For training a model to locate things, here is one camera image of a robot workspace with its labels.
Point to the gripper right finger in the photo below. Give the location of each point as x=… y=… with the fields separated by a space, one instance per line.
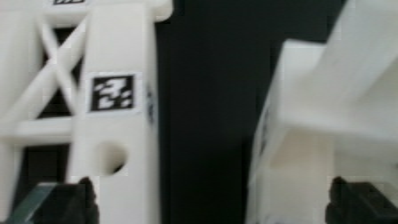
x=360 y=206

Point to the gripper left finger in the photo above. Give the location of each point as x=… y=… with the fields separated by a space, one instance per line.
x=60 y=204

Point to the white chair back frame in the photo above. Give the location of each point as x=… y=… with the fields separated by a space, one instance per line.
x=79 y=98

